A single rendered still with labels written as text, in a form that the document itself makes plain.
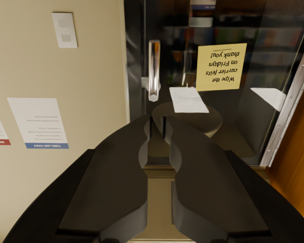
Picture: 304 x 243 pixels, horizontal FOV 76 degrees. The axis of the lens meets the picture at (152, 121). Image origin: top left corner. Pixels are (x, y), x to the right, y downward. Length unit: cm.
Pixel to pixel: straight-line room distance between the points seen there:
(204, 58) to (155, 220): 34
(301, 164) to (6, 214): 157
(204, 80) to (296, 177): 31
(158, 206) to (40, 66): 69
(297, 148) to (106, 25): 68
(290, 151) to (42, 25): 85
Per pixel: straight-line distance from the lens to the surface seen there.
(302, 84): 43
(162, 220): 47
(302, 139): 52
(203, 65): 35
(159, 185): 46
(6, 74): 99
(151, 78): 29
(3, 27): 93
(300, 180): 54
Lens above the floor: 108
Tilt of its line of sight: 31 degrees up
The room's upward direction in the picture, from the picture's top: 179 degrees counter-clockwise
